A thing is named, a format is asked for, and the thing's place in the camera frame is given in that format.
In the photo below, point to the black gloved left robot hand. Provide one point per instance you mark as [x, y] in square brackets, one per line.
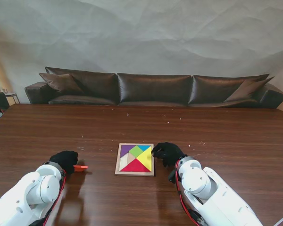
[64, 160]

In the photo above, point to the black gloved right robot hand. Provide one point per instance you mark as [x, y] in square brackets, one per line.
[171, 153]

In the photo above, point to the orange tangram parallelogram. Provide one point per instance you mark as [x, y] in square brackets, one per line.
[80, 167]

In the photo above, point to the large yellow tangram triangle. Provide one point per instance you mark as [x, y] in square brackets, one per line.
[146, 158]

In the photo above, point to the small blue tangram triangle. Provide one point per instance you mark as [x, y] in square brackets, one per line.
[144, 147]

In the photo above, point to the green tangram square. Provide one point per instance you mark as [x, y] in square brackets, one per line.
[136, 151]

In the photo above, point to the large red tangram triangle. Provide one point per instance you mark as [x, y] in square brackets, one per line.
[135, 166]

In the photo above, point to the purple tangram triangle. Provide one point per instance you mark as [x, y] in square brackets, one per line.
[125, 150]

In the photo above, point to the light wooden square tray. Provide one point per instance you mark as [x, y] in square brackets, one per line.
[122, 163]

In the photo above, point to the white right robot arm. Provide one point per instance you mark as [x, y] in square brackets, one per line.
[207, 195]

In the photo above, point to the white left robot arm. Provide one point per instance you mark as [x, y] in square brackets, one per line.
[26, 195]

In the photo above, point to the dark brown leather sofa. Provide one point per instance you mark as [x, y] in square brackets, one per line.
[153, 89]

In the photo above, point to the brown throw cushion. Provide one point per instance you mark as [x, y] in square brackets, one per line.
[246, 90]
[61, 83]

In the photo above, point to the small metal side table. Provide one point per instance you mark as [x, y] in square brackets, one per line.
[12, 94]

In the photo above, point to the white crumpled backdrop sheet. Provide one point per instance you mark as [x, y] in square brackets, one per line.
[141, 35]

